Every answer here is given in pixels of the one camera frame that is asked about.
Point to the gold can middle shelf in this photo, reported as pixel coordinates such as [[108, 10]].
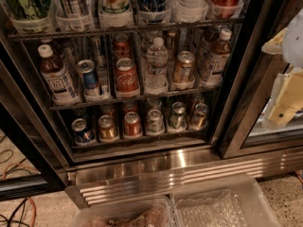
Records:
[[183, 67]]

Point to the left clear plastic bin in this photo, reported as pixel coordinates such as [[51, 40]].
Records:
[[138, 212]]

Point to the fridge glass door right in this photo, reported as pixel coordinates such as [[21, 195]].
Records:
[[255, 80]]

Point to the red coca-cola can behind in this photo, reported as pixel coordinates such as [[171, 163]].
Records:
[[122, 46]]

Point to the tea bottle right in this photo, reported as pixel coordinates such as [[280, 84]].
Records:
[[216, 59]]

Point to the red can bottom shelf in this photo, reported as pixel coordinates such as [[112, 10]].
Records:
[[132, 124]]

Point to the gold can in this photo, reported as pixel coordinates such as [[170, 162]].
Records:
[[199, 115], [107, 128]]

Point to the green bottle top left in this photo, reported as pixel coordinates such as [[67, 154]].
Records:
[[28, 10]]

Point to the silver green 7up can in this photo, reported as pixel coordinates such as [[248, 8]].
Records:
[[155, 123]]

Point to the tea bottle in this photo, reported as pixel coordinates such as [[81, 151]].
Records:
[[216, 59], [57, 76]]

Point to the green can bottom shelf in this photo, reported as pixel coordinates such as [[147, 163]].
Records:
[[177, 121]]

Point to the tea bottle left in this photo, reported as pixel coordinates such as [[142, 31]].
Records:
[[57, 76]]

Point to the right clear plastic bin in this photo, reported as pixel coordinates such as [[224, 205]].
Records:
[[233, 201]]

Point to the blue red bull can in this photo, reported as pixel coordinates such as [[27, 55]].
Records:
[[89, 75]]

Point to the clear water bottle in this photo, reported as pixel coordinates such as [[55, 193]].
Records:
[[157, 57]]

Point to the blue pepsi can bottom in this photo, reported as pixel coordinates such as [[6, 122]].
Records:
[[83, 134]]

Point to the fridge bottom grille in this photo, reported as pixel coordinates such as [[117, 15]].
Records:
[[154, 174]]

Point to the clear plastic bin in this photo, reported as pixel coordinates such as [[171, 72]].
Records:
[[233, 201], [138, 212]]

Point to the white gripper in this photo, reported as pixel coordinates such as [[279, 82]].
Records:
[[294, 42]]

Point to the gold can bottom right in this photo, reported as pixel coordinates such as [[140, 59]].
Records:
[[199, 115]]

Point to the gold can bottom left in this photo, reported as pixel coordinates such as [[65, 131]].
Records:
[[107, 128]]

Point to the red coca-cola can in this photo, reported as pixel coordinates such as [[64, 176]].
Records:
[[127, 83], [122, 46]]

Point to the red coca-cola can middle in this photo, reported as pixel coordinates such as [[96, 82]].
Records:
[[127, 83]]

